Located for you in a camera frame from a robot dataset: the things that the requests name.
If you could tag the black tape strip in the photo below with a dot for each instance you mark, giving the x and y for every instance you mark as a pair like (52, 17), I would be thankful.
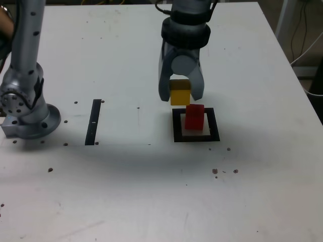
(93, 121)

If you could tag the black tape square outline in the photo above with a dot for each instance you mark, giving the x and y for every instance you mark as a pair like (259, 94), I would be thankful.
(215, 126)

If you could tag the yellow cube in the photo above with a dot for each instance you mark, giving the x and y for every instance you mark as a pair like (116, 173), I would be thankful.
(179, 97)

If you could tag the dark grey box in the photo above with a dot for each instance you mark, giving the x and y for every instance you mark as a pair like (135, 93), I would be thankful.
(305, 72)

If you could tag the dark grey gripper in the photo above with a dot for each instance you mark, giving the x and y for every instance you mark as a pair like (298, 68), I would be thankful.
(186, 51)

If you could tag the red cube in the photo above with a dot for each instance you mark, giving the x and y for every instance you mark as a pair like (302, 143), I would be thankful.
(193, 121)

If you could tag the white metal frame leg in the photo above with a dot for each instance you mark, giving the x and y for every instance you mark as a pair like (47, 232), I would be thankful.
(281, 17)

